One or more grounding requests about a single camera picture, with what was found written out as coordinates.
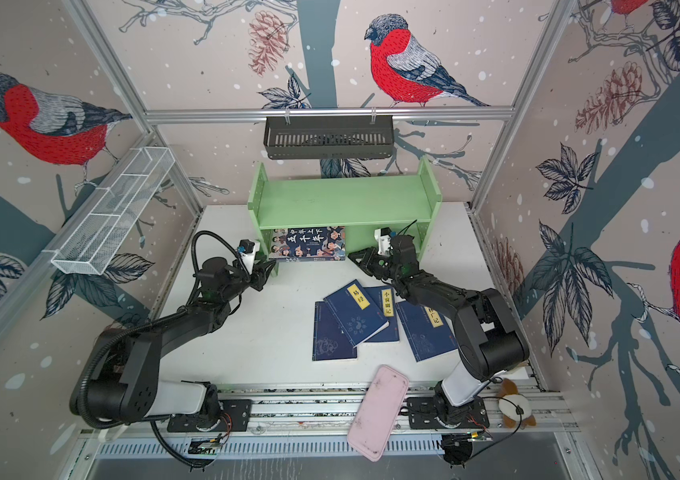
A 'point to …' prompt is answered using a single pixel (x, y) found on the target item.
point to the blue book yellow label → (357, 312)
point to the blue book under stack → (384, 298)
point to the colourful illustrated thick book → (320, 243)
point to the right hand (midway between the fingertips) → (348, 259)
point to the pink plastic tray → (374, 426)
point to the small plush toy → (515, 408)
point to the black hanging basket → (328, 136)
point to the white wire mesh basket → (97, 238)
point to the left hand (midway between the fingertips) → (268, 258)
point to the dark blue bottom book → (329, 339)
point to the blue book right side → (428, 329)
